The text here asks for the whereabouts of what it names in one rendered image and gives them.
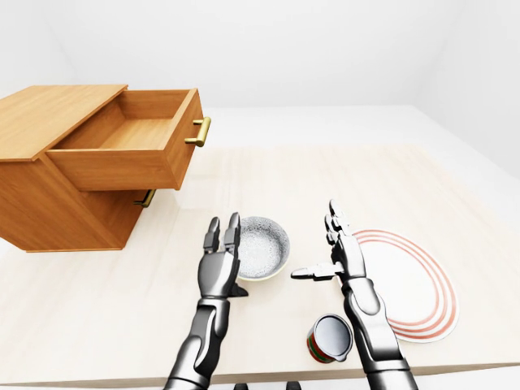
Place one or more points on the silver and black right hand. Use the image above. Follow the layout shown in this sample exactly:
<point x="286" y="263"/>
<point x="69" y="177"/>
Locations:
<point x="345" y="254"/>

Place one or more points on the grey patterned bowl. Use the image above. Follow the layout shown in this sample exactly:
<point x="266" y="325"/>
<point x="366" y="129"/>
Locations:
<point x="262" y="250"/>

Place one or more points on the wooden cabinet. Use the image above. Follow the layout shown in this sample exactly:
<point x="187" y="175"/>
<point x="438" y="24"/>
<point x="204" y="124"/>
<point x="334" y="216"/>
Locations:
<point x="38" y="118"/>

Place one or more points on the open wooden drawer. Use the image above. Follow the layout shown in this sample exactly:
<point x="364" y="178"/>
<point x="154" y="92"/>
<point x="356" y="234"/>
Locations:
<point x="134" y="134"/>

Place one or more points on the closed wooden drawer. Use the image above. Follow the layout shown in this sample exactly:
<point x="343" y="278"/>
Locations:
<point x="115" y="213"/>

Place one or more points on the silver and black left hand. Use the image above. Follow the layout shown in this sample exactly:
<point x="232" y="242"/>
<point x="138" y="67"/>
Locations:
<point x="217" y="270"/>

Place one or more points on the silver and black left arm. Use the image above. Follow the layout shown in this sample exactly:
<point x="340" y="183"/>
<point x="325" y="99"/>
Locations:
<point x="201" y="345"/>

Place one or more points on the small dark shape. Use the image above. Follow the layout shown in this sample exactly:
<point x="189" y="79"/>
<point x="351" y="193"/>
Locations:
<point x="241" y="386"/>
<point x="292" y="385"/>

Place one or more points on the silver and black right arm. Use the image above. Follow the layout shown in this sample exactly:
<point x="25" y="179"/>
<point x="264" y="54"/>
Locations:
<point x="375" y="337"/>

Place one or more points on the white plate with red rings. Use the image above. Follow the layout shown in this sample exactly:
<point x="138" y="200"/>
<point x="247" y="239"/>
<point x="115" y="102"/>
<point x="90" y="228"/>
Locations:
<point x="410" y="284"/>

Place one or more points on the red and green tin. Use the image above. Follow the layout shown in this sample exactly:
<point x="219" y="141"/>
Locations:
<point x="330" y="338"/>

